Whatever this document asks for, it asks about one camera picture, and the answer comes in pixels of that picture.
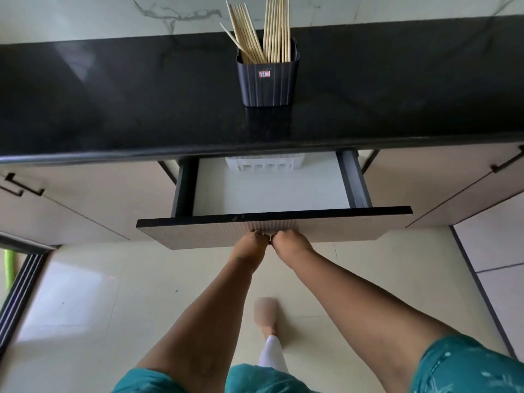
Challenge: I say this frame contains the person's right hand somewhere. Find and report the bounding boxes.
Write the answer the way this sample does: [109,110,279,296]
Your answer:
[271,229,316,268]

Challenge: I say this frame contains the person's left hand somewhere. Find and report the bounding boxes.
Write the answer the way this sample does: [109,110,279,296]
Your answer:
[231,230,272,266]

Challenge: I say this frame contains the beige drawer with black sides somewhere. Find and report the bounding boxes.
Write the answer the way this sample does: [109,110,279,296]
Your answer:
[136,149,413,251]

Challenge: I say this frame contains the person's right forearm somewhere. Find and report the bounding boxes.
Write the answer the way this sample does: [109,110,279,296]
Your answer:
[282,249,455,393]

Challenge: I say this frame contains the person's left forearm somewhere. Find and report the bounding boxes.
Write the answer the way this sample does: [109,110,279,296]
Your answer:
[135,258,263,381]

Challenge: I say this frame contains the white plastic tray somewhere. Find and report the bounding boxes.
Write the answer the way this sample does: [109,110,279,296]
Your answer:
[225,155,306,173]

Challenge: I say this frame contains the person's foot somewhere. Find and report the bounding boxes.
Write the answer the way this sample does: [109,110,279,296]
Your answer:
[253,297,281,337]

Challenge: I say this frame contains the white trouser leg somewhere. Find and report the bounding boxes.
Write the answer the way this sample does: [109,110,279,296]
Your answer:
[258,335,290,374]

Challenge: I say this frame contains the black ribbed chopstick holder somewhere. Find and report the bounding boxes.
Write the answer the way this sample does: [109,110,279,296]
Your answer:
[236,38,300,108]

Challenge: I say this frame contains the beige cabinet door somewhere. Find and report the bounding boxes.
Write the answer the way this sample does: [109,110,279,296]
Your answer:
[360,144,524,230]
[0,160,179,247]

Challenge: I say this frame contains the bundle of wooden chopsticks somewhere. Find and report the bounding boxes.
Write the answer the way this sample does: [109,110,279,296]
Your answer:
[219,0,291,64]

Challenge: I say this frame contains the teal patterned tunic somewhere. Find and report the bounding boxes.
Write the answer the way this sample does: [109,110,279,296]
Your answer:
[112,335,524,393]

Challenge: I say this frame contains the green object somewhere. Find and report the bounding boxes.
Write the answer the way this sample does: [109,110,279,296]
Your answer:
[0,249,20,292]

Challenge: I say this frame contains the black sliding door frame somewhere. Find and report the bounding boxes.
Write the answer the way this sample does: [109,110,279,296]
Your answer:
[0,232,56,346]

